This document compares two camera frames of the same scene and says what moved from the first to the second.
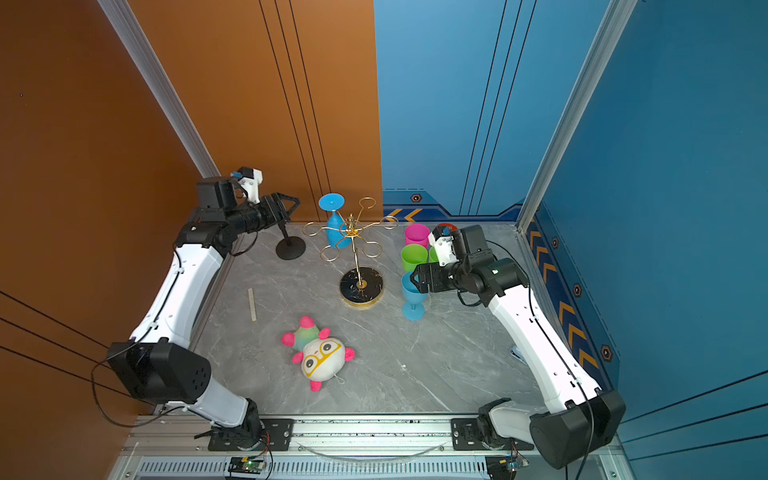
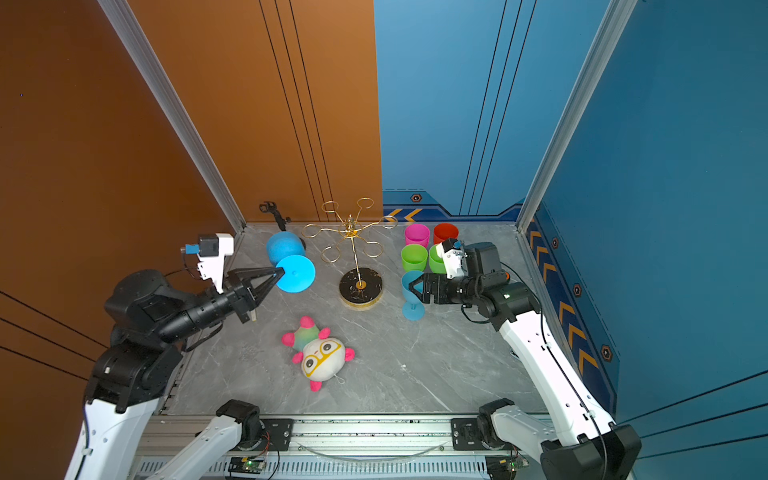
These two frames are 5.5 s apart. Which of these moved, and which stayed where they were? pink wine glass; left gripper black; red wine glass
Moved: left gripper black
Stayed: pink wine glass; red wine glass
